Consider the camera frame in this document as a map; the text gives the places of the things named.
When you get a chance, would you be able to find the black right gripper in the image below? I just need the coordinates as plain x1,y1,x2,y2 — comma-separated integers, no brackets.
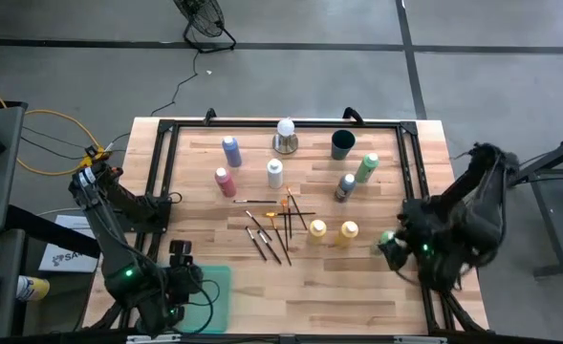
377,203,435,273

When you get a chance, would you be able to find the large yellow paint bottle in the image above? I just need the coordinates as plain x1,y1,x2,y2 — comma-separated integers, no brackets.
308,219,329,246
334,220,360,248

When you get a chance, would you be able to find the large dark green paint bottle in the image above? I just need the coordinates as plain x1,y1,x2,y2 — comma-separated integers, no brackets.
334,172,357,204

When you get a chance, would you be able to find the large light green paint bottle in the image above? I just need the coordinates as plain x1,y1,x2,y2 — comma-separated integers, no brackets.
354,152,380,184

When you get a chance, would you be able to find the dark green cup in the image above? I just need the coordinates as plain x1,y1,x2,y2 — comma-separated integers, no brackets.
330,129,357,161

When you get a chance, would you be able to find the large white paint bottle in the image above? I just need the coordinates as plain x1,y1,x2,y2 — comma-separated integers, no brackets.
266,158,285,190

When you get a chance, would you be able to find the large red paint bottle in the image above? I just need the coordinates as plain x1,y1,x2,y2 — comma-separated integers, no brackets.
213,166,238,199

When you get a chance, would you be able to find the large blue paint bottle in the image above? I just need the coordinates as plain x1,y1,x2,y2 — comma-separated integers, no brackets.
221,135,244,169

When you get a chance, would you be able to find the teal plastic bin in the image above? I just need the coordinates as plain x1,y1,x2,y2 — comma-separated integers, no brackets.
174,265,233,334

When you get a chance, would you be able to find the white printed paper sheet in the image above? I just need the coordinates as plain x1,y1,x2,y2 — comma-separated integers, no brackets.
37,214,101,274

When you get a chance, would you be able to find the yellow and white can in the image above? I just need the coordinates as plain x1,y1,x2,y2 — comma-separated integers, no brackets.
14,274,52,303

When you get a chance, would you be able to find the black metal stand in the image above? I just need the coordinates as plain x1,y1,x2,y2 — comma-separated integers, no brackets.
506,129,563,279

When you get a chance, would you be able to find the black floor fan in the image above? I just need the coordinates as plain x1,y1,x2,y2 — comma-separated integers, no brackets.
172,0,238,54

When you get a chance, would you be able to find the yellow floor cable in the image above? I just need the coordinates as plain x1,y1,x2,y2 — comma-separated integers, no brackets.
0,77,116,177

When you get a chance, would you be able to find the black aluminium table frame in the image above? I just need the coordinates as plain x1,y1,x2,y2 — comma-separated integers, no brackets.
140,117,454,335

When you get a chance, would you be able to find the black fan cable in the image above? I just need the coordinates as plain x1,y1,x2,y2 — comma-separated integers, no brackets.
148,50,201,118

